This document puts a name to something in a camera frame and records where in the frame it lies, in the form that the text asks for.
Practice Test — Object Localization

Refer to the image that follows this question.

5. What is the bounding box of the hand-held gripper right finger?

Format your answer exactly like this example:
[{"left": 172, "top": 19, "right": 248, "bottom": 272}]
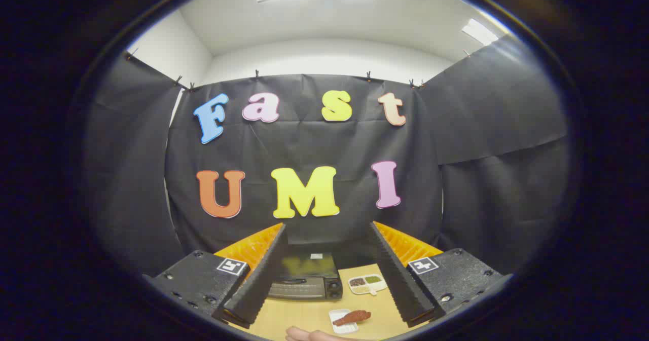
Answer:
[{"left": 369, "top": 221, "right": 514, "bottom": 328}]

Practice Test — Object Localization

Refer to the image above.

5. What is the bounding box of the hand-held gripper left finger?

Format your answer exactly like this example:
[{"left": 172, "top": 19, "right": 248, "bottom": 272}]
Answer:
[{"left": 143, "top": 222, "right": 289, "bottom": 330}]

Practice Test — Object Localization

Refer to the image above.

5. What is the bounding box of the black toaster oven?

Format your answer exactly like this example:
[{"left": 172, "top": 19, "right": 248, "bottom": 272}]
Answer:
[{"left": 266, "top": 251, "right": 344, "bottom": 301}]

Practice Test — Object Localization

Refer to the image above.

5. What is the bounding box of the reddish brown meat piece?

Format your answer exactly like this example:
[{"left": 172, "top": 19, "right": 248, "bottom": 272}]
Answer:
[{"left": 332, "top": 310, "right": 372, "bottom": 327}]

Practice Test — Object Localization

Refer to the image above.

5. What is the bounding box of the white divided dish with spices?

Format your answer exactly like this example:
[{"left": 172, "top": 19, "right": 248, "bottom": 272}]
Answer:
[{"left": 348, "top": 274, "right": 388, "bottom": 296}]

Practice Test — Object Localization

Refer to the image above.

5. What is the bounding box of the white rectangular tray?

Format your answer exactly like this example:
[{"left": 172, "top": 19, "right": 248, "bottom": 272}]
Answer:
[{"left": 328, "top": 308, "right": 359, "bottom": 335}]

